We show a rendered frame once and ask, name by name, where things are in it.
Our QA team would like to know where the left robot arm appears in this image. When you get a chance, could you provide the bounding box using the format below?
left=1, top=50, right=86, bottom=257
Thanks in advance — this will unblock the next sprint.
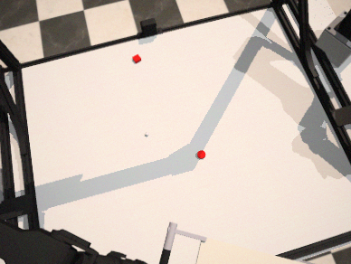
left=334, top=9, right=351, bottom=42

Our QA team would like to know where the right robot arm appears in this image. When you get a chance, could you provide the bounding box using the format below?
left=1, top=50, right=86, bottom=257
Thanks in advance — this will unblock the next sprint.
left=0, top=219, right=115, bottom=264

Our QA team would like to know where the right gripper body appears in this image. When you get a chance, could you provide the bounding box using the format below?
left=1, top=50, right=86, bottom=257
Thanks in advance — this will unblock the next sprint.
left=107, top=250, right=143, bottom=264

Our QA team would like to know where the small red block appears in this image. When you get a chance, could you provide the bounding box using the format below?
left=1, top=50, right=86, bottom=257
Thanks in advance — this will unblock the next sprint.
left=132, top=54, right=141, bottom=63

